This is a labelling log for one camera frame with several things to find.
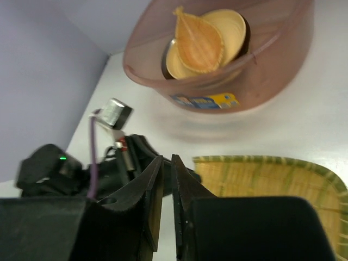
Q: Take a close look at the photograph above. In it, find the translucent brown plastic bin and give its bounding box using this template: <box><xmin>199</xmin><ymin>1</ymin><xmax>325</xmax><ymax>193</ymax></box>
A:
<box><xmin>123</xmin><ymin>0</ymin><xmax>315</xmax><ymax>113</ymax></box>

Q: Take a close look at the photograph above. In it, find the rectangular woven bamboo tray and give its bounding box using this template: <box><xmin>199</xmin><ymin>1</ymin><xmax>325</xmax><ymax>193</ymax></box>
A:
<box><xmin>193</xmin><ymin>156</ymin><xmax>347</xmax><ymax>260</ymax></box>

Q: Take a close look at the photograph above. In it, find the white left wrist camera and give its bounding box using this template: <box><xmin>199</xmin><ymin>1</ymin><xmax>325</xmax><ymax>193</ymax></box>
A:
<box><xmin>96</xmin><ymin>98</ymin><xmax>133</xmax><ymax>130</ymax></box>

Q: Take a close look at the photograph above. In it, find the dark rimmed beige plate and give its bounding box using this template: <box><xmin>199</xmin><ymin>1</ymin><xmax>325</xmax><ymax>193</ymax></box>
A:
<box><xmin>160</xmin><ymin>16</ymin><xmax>251</xmax><ymax>80</ymax></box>

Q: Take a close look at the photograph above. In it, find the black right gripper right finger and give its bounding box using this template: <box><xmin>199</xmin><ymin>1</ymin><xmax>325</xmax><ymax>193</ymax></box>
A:
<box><xmin>171</xmin><ymin>155</ymin><xmax>337</xmax><ymax>260</ymax></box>

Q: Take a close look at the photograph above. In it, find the round yellow plastic plate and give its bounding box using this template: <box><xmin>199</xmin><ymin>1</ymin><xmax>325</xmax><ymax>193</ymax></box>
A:
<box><xmin>165</xmin><ymin>9</ymin><xmax>247</xmax><ymax>80</ymax></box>

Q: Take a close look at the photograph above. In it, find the leaf shaped yellow dish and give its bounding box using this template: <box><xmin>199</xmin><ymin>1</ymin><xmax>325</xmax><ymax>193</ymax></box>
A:
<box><xmin>173</xmin><ymin>6</ymin><xmax>225</xmax><ymax>73</ymax></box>

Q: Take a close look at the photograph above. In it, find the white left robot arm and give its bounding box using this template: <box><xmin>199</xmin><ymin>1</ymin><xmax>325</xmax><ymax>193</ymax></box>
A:
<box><xmin>16</xmin><ymin>134</ymin><xmax>172</xmax><ymax>204</ymax></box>

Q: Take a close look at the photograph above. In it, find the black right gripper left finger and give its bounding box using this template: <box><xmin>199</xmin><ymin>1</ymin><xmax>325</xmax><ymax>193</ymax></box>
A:
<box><xmin>70</xmin><ymin>156</ymin><xmax>164</xmax><ymax>260</ymax></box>

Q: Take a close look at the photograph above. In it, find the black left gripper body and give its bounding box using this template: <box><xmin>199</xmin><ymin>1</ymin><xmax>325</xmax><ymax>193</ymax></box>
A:
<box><xmin>81</xmin><ymin>133</ymin><xmax>202</xmax><ymax>201</ymax></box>

